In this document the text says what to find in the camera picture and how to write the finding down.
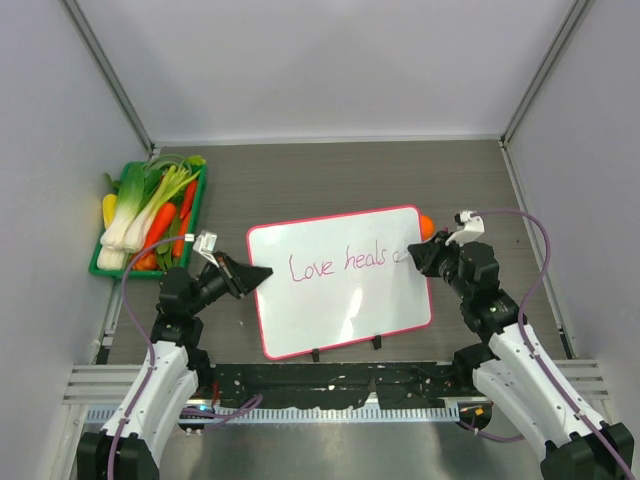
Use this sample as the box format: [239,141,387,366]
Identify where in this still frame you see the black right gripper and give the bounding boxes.
[410,230,472,300]

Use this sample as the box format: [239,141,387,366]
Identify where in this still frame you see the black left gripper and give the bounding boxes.
[186,250,270,315]

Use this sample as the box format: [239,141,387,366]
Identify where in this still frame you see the pink framed whiteboard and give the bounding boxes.
[246,205,433,360]

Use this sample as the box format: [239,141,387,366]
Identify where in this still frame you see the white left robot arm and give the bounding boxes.
[76,251,273,479]

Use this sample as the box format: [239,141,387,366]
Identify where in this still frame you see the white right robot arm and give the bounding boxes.
[408,232,634,479]

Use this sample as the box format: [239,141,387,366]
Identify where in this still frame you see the orange tangerine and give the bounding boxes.
[420,215,436,241]

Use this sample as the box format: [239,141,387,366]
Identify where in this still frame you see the red toy chili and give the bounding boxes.
[172,180,198,259]

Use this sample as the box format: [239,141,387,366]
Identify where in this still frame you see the green leaf vegetable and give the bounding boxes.
[155,214,182,271]

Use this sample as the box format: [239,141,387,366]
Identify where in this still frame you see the orange toy carrot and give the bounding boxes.
[143,202,177,249]

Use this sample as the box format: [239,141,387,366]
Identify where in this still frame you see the green white leek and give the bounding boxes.
[123,166,194,253]

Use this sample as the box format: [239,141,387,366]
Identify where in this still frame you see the green white bok choy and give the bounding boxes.
[100,163,145,249]

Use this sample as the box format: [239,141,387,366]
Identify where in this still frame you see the green plastic tray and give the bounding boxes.
[88,154,207,279]

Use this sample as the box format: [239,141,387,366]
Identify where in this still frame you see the yellow toy pepper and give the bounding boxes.
[102,193,117,229]

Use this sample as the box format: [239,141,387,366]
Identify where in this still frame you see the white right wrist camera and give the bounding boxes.
[445,210,485,247]

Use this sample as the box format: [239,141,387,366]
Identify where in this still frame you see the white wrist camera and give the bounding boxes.
[445,210,485,247]
[184,230,219,266]

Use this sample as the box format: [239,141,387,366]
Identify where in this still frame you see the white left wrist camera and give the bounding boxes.
[184,230,219,266]

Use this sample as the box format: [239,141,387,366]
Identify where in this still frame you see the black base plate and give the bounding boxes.
[196,362,484,410]

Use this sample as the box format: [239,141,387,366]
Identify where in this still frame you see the white slotted cable duct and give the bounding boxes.
[84,402,460,425]

